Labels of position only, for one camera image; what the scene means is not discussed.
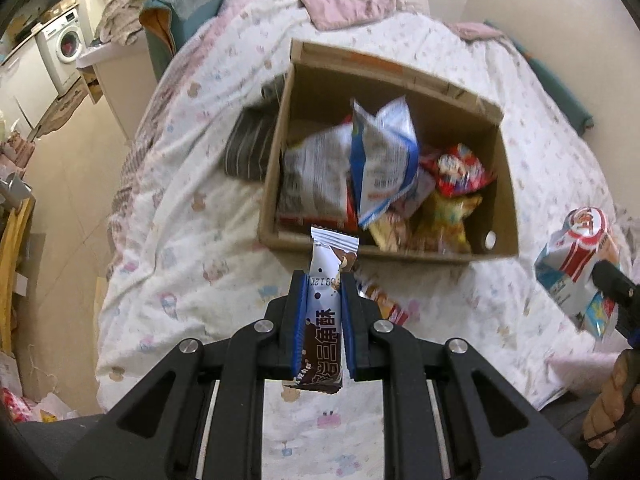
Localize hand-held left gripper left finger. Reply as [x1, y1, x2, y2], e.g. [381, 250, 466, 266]
[57, 270, 311, 480]

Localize pink blanket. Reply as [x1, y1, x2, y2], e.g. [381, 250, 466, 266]
[280, 0, 506, 41]

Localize grey-blue cushion with orange lining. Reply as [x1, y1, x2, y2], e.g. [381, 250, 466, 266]
[139, 0, 228, 81]

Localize dark striped cloth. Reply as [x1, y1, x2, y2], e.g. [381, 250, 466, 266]
[222, 75, 286, 182]

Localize person's right hand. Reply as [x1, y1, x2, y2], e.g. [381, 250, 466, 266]
[582, 347, 640, 450]

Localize brown floor rug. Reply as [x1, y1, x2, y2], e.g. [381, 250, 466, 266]
[35, 80, 91, 136]

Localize pink printed plastic bag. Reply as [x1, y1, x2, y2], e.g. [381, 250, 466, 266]
[0, 385, 78, 423]

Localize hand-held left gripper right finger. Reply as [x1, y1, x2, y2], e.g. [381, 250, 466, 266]
[339, 271, 588, 480]

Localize white kitchen cabinets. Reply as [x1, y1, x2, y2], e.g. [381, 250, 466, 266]
[0, 35, 61, 128]

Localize orange striped snack packet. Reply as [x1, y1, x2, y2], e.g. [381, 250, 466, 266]
[356, 275, 412, 327]

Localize teal pillow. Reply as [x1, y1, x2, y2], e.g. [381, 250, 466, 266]
[485, 20, 596, 136]

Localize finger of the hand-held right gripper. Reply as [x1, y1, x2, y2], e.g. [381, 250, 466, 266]
[592, 260, 640, 307]

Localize grey metal bracket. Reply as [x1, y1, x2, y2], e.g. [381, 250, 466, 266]
[0, 172, 33, 208]

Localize brown and white chocolate bar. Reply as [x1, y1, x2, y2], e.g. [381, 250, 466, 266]
[281, 225, 360, 396]

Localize white washing machine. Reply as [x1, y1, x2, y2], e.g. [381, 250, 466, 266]
[35, 9, 87, 91]

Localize blue and white snack bag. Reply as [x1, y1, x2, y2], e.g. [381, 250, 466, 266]
[349, 96, 421, 229]

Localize red snack bag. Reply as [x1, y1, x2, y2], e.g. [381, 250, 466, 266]
[534, 206, 622, 342]

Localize cardboard box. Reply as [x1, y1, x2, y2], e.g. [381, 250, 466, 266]
[257, 38, 521, 266]

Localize yellow snack packet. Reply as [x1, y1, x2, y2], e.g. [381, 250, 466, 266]
[412, 191, 483, 255]

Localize white chick print chips bag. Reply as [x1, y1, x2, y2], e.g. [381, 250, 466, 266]
[276, 124, 360, 231]

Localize yellow wooden chair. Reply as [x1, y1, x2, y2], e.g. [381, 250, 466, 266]
[0, 195, 36, 356]

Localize pile of light clothes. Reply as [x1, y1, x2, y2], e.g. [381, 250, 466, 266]
[95, 0, 186, 46]

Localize person's grey trouser leg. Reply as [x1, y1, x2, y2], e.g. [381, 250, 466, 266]
[12, 410, 111, 480]

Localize white bedside cabinet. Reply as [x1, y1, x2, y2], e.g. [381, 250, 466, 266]
[75, 30, 161, 141]

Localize colourful foil snack packet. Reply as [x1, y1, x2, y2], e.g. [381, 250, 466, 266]
[419, 143, 497, 197]

